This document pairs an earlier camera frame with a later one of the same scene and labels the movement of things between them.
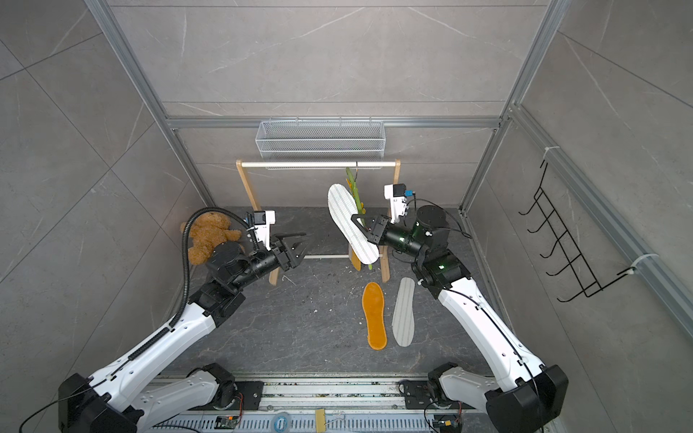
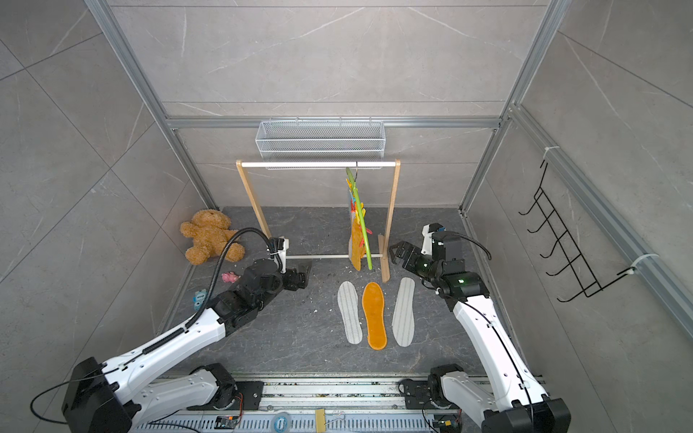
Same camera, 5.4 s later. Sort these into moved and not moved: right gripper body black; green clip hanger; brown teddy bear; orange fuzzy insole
Moved: right gripper body black
Not moved: brown teddy bear; green clip hanger; orange fuzzy insole
